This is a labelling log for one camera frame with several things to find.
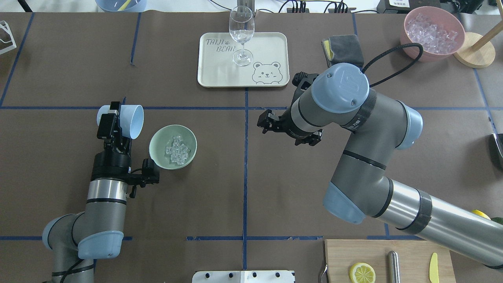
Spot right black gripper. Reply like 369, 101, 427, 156
257, 106, 323, 146

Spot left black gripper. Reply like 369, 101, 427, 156
91, 110, 132, 183

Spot light blue cup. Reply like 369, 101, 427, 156
119, 105, 144, 140

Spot green bowl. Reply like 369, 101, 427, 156
149, 124, 198, 170

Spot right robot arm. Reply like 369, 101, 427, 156
257, 62, 503, 271

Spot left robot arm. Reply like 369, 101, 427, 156
42, 102, 150, 283

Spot ice cubes in green bowl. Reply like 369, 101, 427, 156
165, 136, 191, 165

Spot blue bowl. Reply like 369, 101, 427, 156
95, 0, 149, 13

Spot pink bowl with ice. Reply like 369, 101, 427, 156
400, 6, 465, 62

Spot cream bear tray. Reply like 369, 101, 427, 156
197, 32, 290, 88

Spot grey folded cloth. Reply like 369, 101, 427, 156
321, 34, 364, 70

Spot wine glass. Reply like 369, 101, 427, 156
229, 6, 255, 66

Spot yellow plastic fork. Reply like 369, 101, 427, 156
117, 0, 131, 11

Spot half lemon slice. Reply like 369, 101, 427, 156
349, 262, 376, 283

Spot metal muddler rod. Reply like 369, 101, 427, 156
388, 250, 401, 283

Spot wooden cutting board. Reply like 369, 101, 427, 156
325, 239, 456, 283

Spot wooden stand with carton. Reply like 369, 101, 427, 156
454, 21, 503, 68

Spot yellow lemon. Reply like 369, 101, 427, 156
471, 209, 491, 220

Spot yellow plastic knife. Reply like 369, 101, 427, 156
429, 252, 440, 283

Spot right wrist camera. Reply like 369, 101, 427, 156
290, 72, 319, 105

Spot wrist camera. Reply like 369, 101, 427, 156
290, 72, 319, 105
127, 159, 160, 198

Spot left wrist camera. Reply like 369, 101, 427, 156
127, 159, 160, 198

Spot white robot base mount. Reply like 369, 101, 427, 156
192, 270, 296, 283

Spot white wire cup rack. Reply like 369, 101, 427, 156
0, 21, 17, 55

